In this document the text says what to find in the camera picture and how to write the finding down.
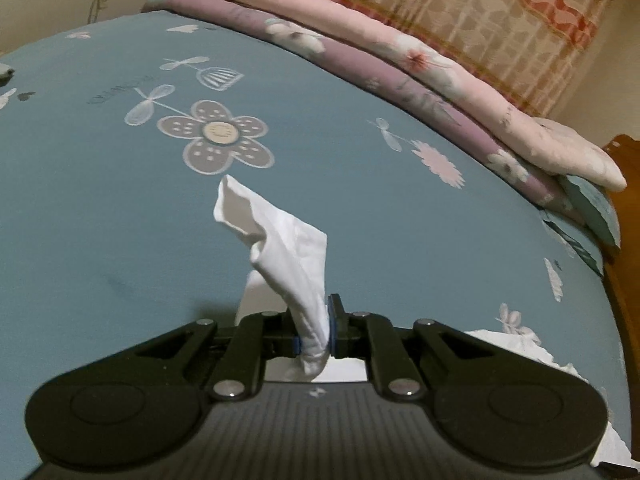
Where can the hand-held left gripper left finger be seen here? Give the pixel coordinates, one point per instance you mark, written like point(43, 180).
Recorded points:
point(280, 330)

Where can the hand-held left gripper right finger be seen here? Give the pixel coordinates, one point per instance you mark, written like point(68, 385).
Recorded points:
point(331, 327)

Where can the white printed t-shirt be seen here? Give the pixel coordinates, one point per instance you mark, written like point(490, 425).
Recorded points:
point(290, 255)

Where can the bed with teal floral sheet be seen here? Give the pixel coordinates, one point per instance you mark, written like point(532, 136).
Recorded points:
point(125, 220)

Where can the teal leaf-print pillow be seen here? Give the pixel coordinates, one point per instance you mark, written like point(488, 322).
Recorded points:
point(575, 245)
point(595, 210)

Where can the pink floral quilt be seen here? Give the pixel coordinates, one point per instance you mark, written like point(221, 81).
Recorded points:
point(375, 40)

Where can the wooden headboard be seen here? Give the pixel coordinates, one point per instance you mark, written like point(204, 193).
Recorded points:
point(625, 260)

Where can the patterned orange beige curtain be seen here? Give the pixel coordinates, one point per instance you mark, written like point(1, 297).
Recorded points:
point(475, 20)

